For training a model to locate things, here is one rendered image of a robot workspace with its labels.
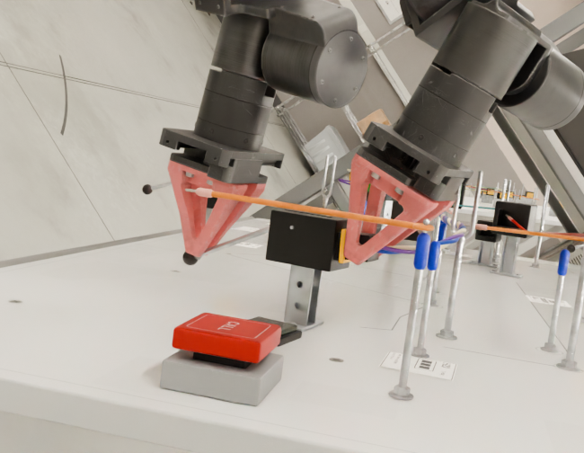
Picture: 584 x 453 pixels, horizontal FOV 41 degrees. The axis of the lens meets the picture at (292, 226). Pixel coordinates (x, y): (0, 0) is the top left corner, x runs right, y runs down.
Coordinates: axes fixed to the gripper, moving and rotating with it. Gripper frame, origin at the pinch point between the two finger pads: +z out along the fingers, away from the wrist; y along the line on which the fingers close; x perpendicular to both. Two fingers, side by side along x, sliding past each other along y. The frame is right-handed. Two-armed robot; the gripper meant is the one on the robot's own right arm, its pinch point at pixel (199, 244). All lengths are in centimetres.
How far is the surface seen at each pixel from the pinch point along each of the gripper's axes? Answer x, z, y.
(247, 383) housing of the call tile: -16.5, 0.1, -20.6
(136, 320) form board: -2.1, 4.3, -9.9
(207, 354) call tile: -13.4, -0.1, -19.9
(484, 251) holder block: -12, 3, 70
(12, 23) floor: 230, -2, 201
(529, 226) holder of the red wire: -19, -4, 59
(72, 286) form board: 8.4, 6.4, -4.4
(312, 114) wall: 300, 21, 699
